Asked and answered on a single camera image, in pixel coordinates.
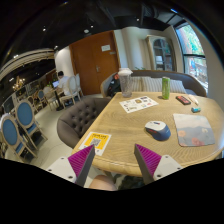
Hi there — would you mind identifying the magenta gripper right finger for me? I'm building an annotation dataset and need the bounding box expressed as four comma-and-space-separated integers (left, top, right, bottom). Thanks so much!
134, 144, 161, 184

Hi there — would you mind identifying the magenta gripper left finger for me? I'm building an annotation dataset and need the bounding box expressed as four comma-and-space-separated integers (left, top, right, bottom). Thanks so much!
68, 145, 95, 187

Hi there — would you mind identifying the white and blue computer mouse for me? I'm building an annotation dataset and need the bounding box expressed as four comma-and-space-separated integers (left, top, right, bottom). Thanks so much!
145, 121, 171, 141

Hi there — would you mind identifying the floral mouse pad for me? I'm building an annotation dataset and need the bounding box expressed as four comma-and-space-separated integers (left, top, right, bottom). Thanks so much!
173, 114, 215, 147

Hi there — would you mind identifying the yellow QR code card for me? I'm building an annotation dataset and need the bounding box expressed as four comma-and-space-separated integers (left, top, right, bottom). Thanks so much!
79, 132, 111, 156

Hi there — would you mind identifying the grey tufted armchair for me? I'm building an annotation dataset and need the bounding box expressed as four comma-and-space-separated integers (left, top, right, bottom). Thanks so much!
57, 98, 110, 148

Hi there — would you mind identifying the white sticker sheet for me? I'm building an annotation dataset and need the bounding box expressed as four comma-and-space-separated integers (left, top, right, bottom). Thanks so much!
120, 96, 157, 113

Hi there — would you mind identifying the small teal eraser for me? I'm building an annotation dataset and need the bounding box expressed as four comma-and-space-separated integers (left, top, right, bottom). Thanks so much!
191, 107, 201, 113

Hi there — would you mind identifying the black and red small box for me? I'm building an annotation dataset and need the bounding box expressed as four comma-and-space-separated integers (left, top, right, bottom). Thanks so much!
176, 96, 191, 105

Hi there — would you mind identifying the blue chair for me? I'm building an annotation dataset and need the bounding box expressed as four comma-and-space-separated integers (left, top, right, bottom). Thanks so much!
1, 115, 36, 162
15, 100, 46, 146

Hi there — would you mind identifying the blue chair near left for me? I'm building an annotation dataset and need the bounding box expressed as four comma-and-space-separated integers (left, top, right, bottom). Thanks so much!
1, 115, 36, 162

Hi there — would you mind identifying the seated person in white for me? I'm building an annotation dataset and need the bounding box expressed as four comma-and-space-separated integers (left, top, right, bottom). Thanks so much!
58, 71, 70, 96

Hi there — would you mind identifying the white pen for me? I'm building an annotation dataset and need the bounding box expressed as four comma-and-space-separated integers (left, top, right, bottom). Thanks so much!
188, 94, 199, 105

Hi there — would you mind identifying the grey sofa with cushions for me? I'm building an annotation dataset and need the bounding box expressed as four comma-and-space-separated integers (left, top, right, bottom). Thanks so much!
100, 69, 208, 98

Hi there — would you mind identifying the white chair behind person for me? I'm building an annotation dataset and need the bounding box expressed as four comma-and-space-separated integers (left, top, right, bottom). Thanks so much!
60, 76, 80, 104

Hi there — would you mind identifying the black backpack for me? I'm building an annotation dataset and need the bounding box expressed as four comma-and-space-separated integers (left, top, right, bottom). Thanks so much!
107, 74, 121, 97

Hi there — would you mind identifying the green can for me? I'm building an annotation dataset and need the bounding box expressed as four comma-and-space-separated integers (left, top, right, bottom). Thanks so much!
162, 77, 170, 100

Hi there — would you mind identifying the laptop on far table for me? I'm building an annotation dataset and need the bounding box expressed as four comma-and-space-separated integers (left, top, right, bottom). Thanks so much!
52, 80, 59, 88

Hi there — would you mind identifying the clear plastic tumbler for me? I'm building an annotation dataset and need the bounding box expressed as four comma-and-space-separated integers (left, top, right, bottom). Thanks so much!
118, 68, 132, 97

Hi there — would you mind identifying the chandelier lamp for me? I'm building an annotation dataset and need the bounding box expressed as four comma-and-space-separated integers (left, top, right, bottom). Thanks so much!
13, 76, 25, 91

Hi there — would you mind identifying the wooden door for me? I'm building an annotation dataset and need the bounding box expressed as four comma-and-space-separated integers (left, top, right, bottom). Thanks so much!
69, 31, 120, 95

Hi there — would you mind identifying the glass display cabinet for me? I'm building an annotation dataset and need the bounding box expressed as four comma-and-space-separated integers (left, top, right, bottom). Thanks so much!
146, 35, 176, 71

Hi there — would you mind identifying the window with dark frame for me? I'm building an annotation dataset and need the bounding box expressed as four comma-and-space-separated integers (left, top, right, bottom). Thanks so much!
175, 23, 208, 90

